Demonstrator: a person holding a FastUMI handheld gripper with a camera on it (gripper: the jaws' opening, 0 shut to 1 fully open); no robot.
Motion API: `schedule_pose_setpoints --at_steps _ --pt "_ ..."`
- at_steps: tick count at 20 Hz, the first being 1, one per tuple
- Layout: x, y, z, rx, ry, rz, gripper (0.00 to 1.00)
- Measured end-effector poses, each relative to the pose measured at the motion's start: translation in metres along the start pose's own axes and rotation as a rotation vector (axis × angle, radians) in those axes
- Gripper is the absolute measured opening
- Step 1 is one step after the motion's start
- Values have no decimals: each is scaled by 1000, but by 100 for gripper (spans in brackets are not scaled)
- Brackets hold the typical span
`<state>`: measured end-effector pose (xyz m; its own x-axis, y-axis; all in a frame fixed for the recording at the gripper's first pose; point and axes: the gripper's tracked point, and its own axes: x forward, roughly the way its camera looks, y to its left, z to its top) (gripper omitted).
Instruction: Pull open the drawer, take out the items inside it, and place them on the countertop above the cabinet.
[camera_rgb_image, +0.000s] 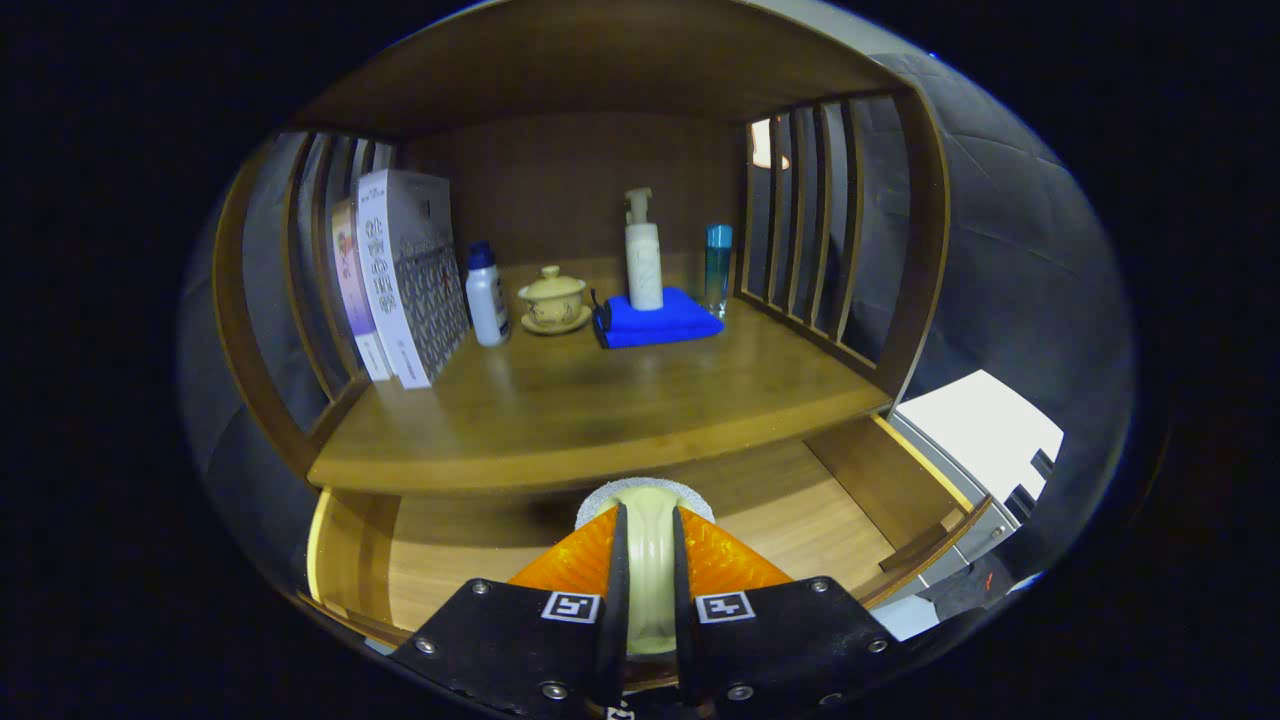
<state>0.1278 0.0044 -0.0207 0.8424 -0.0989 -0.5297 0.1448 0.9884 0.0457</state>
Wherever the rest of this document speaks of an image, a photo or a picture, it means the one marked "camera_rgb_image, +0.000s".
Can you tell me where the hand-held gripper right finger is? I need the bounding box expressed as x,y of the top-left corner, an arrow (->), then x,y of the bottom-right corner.
672,505 -> 901,713

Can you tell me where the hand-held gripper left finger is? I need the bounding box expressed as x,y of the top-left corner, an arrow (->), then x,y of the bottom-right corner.
388,503 -> 629,720

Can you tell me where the green handled grey scrub brush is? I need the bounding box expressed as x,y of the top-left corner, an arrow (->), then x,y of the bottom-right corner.
575,477 -> 716,658

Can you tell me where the brown wooden drawer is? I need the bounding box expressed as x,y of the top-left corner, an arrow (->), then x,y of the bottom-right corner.
305,412 -> 996,651

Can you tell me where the brown wooden countertop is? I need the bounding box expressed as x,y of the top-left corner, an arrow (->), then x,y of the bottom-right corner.
308,255 -> 891,496

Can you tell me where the blue folded cloth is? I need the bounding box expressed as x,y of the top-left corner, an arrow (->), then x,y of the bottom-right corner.
592,287 -> 726,350

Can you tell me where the yellow lidded teacup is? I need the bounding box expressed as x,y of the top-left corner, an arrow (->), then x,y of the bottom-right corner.
517,265 -> 593,336

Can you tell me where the white bottle blue cap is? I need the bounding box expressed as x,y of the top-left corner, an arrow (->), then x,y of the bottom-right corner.
465,240 -> 512,348

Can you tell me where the clear bottle teal cap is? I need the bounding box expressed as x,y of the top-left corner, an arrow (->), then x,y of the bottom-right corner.
705,224 -> 734,319

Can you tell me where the white pump bottle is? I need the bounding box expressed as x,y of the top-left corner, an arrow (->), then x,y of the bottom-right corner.
624,187 -> 665,312

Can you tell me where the thick white patterned book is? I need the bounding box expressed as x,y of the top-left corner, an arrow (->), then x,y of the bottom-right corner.
356,168 -> 473,390

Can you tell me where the purple book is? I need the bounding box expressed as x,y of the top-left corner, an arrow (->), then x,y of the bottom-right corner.
331,198 -> 393,383

